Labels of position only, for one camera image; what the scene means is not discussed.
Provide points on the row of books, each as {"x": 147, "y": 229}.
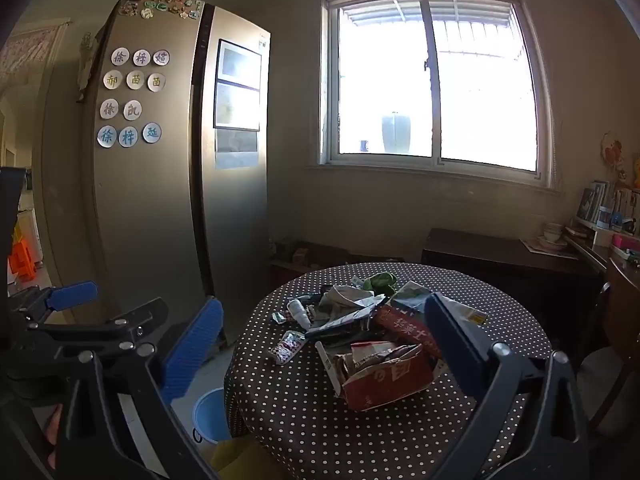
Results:
{"x": 610, "y": 205}

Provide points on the stack of white bowls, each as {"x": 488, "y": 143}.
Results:
{"x": 552, "y": 237}

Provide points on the small red white wrapper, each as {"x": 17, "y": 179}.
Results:
{"x": 287, "y": 347}

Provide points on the small yellow box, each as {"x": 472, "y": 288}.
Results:
{"x": 301, "y": 256}

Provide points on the dark wood cabinet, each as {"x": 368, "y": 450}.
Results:
{"x": 500, "y": 280}

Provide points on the light blue plastic bucket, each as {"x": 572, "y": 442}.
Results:
{"x": 210, "y": 415}

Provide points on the pale paper print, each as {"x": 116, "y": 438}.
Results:
{"x": 236, "y": 150}

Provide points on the black framed photos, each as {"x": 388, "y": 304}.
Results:
{"x": 237, "y": 85}

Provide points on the white ceramic jar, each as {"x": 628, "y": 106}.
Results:
{"x": 396, "y": 132}

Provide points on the grey paper bag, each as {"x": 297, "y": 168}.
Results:
{"x": 345, "y": 296}

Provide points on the person's yellow pants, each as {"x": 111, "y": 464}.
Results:
{"x": 245, "y": 462}

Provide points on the torn red cardboard box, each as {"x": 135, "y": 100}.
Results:
{"x": 380, "y": 390}

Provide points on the group of small decorative magnets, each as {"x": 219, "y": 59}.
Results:
{"x": 150, "y": 10}

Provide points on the yellow plastic crate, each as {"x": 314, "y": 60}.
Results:
{"x": 19, "y": 230}

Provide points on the pale hanging bag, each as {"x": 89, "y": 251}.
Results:
{"x": 89, "y": 60}

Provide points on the dark red carton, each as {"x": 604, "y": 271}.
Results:
{"x": 400, "y": 327}

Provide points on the orange wall ornament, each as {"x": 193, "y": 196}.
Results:
{"x": 611, "y": 152}

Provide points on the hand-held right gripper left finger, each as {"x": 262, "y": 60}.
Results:
{"x": 192, "y": 347}

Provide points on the orange plastic stool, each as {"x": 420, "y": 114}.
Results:
{"x": 22, "y": 262}

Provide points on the wooden chair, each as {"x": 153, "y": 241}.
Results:
{"x": 620, "y": 310}

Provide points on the group of round character magnets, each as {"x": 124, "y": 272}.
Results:
{"x": 120, "y": 56}

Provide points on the small green white wrapper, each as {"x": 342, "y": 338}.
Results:
{"x": 278, "y": 317}

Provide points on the pink box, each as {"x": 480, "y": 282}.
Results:
{"x": 627, "y": 242}

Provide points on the white lace valance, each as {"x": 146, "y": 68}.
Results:
{"x": 30, "y": 50}

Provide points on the green white carton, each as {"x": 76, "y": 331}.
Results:
{"x": 410, "y": 297}

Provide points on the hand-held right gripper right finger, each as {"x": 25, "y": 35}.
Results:
{"x": 450, "y": 350}

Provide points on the silver foil packet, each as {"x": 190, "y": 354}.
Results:
{"x": 345, "y": 325}

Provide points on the brown polka-dot tablecloth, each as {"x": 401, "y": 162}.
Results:
{"x": 300, "y": 410}

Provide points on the green plastic wrapper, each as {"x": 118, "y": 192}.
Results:
{"x": 380, "y": 282}

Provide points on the white plastic bottle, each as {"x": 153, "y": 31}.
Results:
{"x": 298, "y": 312}

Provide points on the person's left hand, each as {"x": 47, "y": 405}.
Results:
{"x": 51, "y": 430}

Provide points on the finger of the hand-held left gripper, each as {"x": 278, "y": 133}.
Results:
{"x": 125, "y": 321}
{"x": 70, "y": 297}

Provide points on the white plastic strip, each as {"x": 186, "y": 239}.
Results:
{"x": 327, "y": 365}

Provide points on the silver double-door refrigerator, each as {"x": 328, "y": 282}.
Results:
{"x": 150, "y": 210}

